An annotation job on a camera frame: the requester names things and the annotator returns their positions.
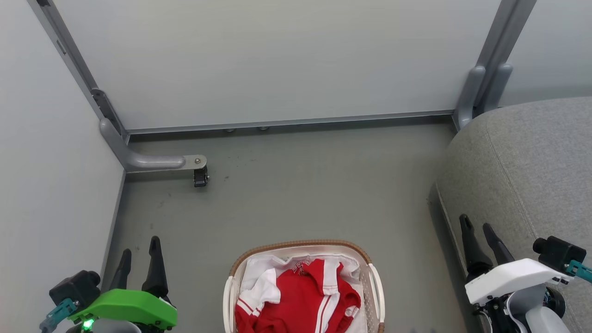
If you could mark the red and white shirt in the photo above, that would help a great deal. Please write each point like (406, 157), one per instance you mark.
(300, 300)

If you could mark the grey partition foot with plate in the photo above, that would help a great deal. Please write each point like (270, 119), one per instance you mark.
(148, 162)

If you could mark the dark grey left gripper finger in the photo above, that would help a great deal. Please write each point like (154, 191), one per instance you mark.
(121, 275)
(156, 273)

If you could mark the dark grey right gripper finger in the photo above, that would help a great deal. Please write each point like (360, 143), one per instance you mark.
(476, 259)
(499, 252)

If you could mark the grey partition post with slot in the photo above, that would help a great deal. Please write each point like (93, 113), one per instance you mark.
(69, 60)

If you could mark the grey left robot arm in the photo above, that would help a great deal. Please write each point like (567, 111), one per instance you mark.
(111, 327)

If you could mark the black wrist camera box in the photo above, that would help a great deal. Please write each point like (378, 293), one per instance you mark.
(557, 253)
(74, 287)

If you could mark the grey partition post plain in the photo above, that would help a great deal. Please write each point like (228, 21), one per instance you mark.
(502, 37)

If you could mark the bright green left gripper body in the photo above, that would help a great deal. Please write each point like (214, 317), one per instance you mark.
(129, 307)

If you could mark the white cloth basket liner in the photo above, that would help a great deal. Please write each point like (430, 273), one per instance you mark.
(259, 270)

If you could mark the grey partition bottom rail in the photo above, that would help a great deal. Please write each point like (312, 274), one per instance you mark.
(286, 122)

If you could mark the grey fabric sofa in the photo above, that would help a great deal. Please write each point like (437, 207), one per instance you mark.
(532, 175)

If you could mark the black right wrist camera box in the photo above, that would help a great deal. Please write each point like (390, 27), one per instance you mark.
(557, 253)

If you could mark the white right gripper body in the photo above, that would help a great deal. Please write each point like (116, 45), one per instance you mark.
(513, 277)

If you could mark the grey rounded post bracket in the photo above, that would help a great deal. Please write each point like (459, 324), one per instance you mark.
(497, 85)
(469, 97)

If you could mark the white laundry basket brown rim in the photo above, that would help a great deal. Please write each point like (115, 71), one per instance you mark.
(375, 296)

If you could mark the black caster wheel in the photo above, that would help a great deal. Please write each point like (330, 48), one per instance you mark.
(200, 177)

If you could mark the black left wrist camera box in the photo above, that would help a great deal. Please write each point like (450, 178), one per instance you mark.
(74, 287)

